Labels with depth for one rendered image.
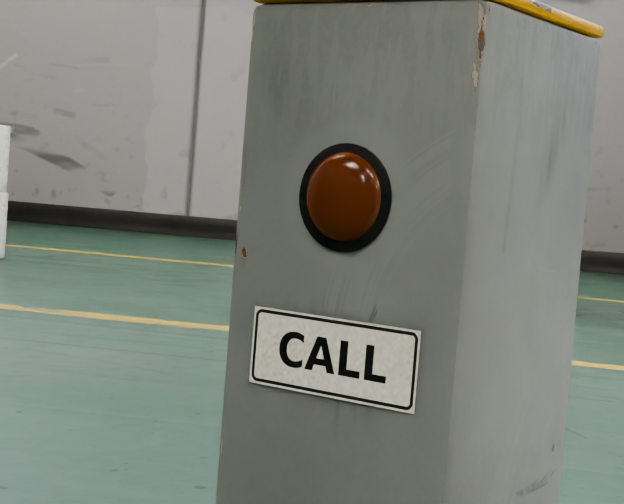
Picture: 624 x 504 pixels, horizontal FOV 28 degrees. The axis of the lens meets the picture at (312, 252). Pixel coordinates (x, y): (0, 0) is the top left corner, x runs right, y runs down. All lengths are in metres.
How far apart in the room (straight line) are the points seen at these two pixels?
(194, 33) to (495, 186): 5.32
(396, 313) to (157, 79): 5.34
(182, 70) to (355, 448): 5.31
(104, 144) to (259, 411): 5.37
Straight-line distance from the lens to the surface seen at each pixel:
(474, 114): 0.30
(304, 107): 0.32
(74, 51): 5.77
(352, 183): 0.31
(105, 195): 5.68
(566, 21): 0.34
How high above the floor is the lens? 0.26
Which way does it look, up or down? 3 degrees down
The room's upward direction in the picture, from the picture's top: 5 degrees clockwise
